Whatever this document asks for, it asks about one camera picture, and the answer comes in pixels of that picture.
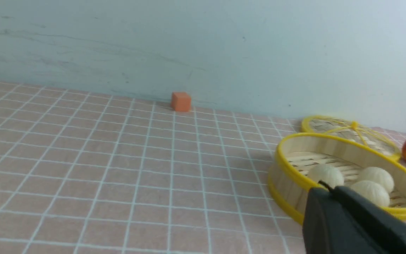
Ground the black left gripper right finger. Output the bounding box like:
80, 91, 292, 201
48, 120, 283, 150
332, 186, 406, 254

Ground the yellow bamboo steamer lid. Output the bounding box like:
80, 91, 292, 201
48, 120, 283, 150
300, 115, 401, 161

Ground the white steamed bun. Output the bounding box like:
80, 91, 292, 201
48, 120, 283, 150
356, 166, 395, 193
307, 164, 344, 188
349, 180, 390, 207

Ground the yellow bamboo steamer tray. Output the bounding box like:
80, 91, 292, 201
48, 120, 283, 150
268, 132, 406, 225

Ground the pink checkered tablecloth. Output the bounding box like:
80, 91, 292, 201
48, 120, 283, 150
0, 81, 305, 254

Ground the orange toy cube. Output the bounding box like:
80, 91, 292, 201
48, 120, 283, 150
171, 92, 192, 112

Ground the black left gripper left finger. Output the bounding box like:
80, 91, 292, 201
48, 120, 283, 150
302, 181, 383, 254

